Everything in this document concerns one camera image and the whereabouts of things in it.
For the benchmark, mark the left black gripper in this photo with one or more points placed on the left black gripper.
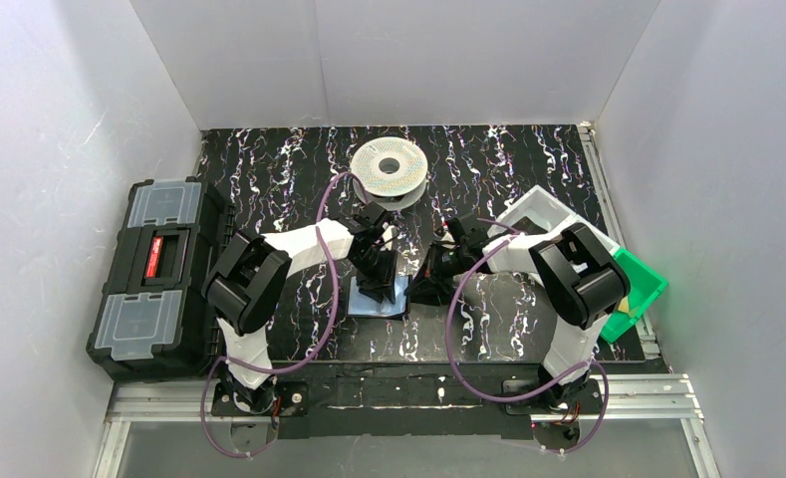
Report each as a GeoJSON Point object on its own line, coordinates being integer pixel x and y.
{"type": "Point", "coordinates": [380, 272]}

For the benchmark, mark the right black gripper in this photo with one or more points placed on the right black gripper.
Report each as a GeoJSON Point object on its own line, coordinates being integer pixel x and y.
{"type": "Point", "coordinates": [436, 272]}

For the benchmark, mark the black plastic toolbox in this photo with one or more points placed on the black plastic toolbox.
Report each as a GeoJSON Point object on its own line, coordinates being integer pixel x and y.
{"type": "Point", "coordinates": [153, 323]}

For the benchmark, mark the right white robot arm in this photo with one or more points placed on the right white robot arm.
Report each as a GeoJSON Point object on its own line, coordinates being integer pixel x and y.
{"type": "Point", "coordinates": [582, 281]}

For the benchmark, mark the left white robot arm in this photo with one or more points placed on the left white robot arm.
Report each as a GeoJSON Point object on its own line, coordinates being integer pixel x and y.
{"type": "Point", "coordinates": [246, 283]}

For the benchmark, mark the white filament spool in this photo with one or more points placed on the white filament spool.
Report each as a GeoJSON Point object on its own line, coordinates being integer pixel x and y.
{"type": "Point", "coordinates": [390, 171]}

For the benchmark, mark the white plastic bin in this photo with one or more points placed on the white plastic bin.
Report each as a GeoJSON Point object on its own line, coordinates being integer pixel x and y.
{"type": "Point", "coordinates": [547, 212]}

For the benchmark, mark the green plastic bin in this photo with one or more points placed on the green plastic bin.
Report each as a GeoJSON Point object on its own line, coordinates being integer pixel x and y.
{"type": "Point", "coordinates": [646, 286]}

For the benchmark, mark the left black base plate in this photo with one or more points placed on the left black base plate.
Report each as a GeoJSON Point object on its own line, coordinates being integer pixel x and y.
{"type": "Point", "coordinates": [280, 399]}

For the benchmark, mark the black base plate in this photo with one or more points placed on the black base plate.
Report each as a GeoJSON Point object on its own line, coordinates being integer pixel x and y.
{"type": "Point", "coordinates": [280, 399]}
{"type": "Point", "coordinates": [562, 402]}

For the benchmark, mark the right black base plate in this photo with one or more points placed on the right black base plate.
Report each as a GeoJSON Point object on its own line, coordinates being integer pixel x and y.
{"type": "Point", "coordinates": [562, 402]}

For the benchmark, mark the aluminium frame rail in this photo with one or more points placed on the aluminium frame rail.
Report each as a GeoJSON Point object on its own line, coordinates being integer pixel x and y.
{"type": "Point", "coordinates": [632, 397]}

